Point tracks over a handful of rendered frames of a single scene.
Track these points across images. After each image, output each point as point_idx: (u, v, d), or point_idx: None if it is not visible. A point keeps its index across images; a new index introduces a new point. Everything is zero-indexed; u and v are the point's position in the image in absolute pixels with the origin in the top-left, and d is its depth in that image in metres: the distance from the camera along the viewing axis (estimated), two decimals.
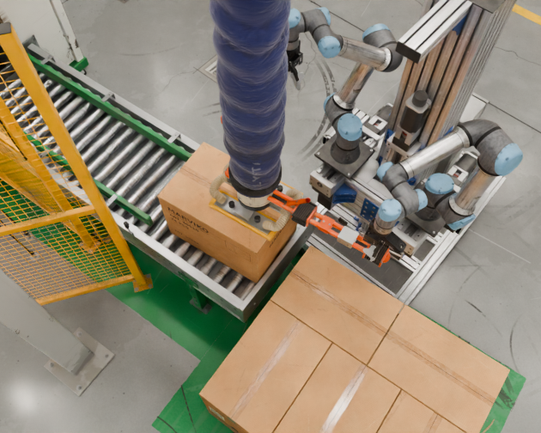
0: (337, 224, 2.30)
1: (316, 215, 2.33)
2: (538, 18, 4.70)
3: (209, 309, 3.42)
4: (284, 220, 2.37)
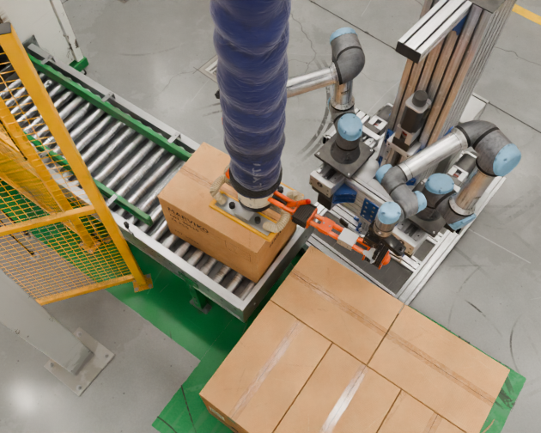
0: (337, 226, 2.30)
1: (316, 216, 2.32)
2: (538, 18, 4.70)
3: (209, 309, 3.42)
4: (284, 222, 2.37)
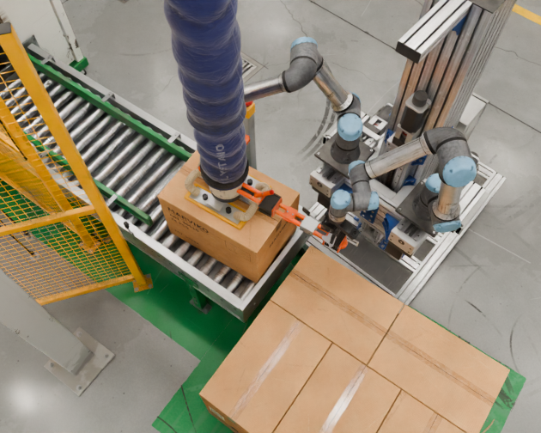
0: (300, 214, 2.51)
1: (281, 205, 2.54)
2: (538, 18, 4.70)
3: (209, 309, 3.42)
4: (252, 210, 2.58)
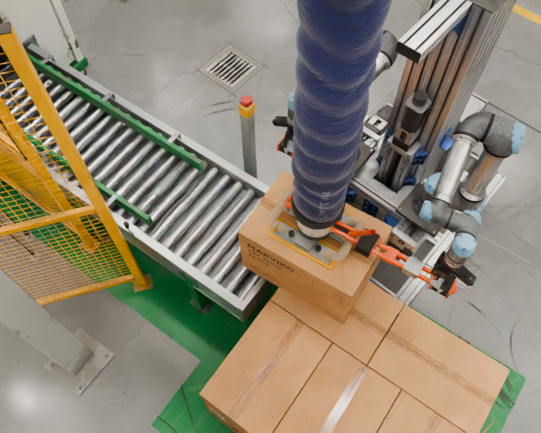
0: (401, 255, 2.28)
1: (379, 245, 2.31)
2: (538, 18, 4.70)
3: (209, 309, 3.42)
4: (346, 250, 2.36)
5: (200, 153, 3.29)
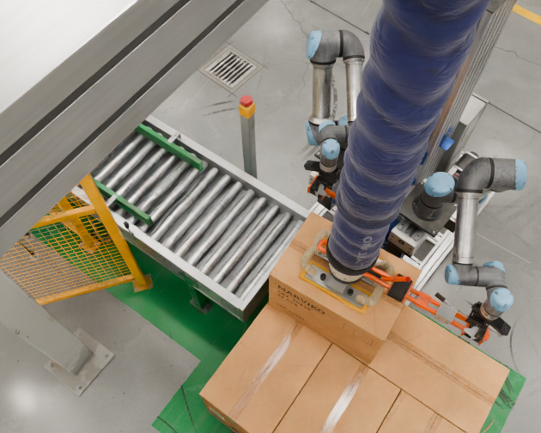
0: (434, 301, 2.32)
1: (412, 290, 2.34)
2: (538, 18, 4.70)
3: (209, 309, 3.42)
4: (379, 295, 2.39)
5: (200, 153, 3.29)
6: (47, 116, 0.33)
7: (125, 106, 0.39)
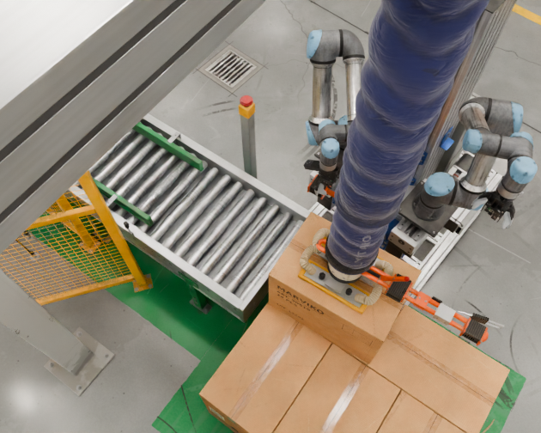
0: (433, 301, 2.32)
1: (411, 290, 2.34)
2: (538, 18, 4.70)
3: (209, 309, 3.42)
4: (377, 295, 2.39)
5: (200, 153, 3.29)
6: (45, 114, 0.34)
7: (123, 104, 0.40)
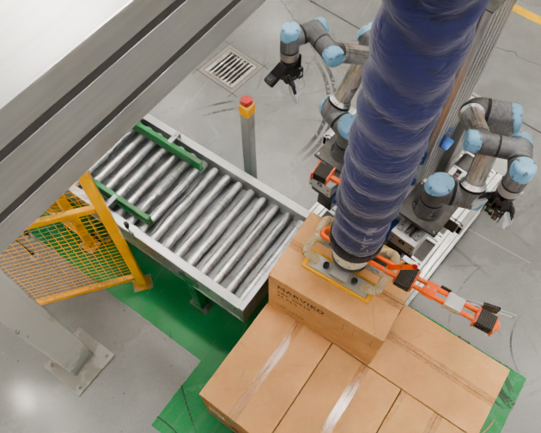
0: (441, 290, 2.22)
1: (419, 279, 2.25)
2: (538, 18, 4.70)
3: (209, 309, 3.42)
4: (384, 283, 2.29)
5: (200, 153, 3.29)
6: (45, 114, 0.34)
7: (123, 104, 0.40)
